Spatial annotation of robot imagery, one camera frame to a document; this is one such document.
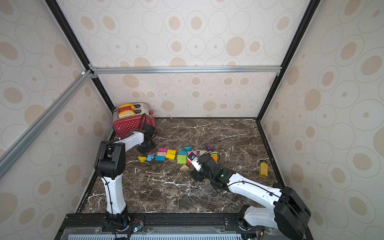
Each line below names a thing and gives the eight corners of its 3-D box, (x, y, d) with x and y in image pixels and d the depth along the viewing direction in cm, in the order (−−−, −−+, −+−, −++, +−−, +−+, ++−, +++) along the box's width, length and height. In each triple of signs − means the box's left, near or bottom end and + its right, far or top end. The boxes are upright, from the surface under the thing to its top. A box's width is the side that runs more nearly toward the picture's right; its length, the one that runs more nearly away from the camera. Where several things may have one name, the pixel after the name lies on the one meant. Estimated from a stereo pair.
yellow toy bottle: (258, 177, 91) (260, 175, 88) (258, 162, 98) (260, 159, 95) (266, 179, 90) (268, 176, 87) (265, 163, 97) (268, 160, 94)
